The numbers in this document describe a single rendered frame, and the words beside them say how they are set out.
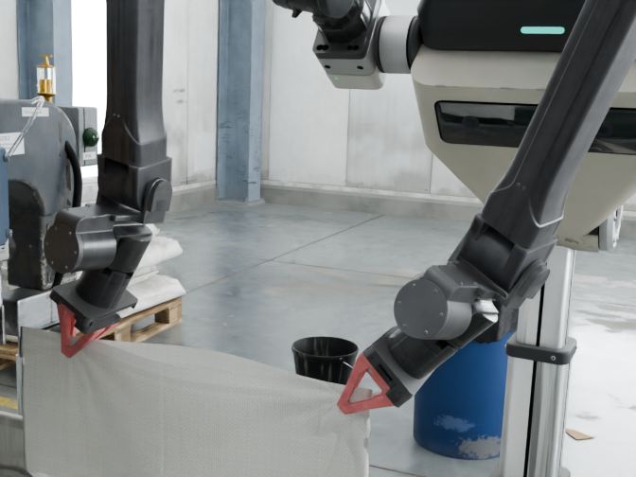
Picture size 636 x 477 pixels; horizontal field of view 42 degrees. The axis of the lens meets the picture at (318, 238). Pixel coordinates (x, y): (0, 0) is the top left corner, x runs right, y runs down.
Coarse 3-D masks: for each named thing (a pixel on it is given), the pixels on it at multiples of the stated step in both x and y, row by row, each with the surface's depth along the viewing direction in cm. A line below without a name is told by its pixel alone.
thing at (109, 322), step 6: (72, 318) 105; (102, 318) 100; (108, 318) 101; (114, 318) 104; (120, 318) 105; (72, 324) 105; (78, 324) 99; (90, 324) 98; (96, 324) 99; (102, 324) 101; (108, 324) 102; (114, 324) 104; (72, 330) 106; (84, 330) 99; (90, 330) 99; (96, 330) 100; (108, 330) 105
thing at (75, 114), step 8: (64, 112) 123; (72, 112) 122; (80, 112) 122; (88, 112) 124; (96, 112) 125; (72, 120) 122; (80, 120) 122; (88, 120) 124; (96, 120) 125; (80, 128) 122; (96, 128) 126; (80, 136) 123; (80, 144) 123; (80, 152) 123; (96, 152) 126; (80, 160) 123; (88, 160) 125; (96, 160) 126
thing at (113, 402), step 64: (64, 384) 107; (128, 384) 100; (192, 384) 95; (256, 384) 94; (320, 384) 92; (64, 448) 109; (128, 448) 102; (192, 448) 96; (256, 448) 95; (320, 448) 94
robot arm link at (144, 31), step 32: (128, 0) 87; (160, 0) 90; (128, 32) 88; (160, 32) 91; (128, 64) 90; (160, 64) 93; (128, 96) 91; (160, 96) 94; (128, 128) 92; (160, 128) 95; (128, 160) 94; (160, 160) 96; (128, 192) 95
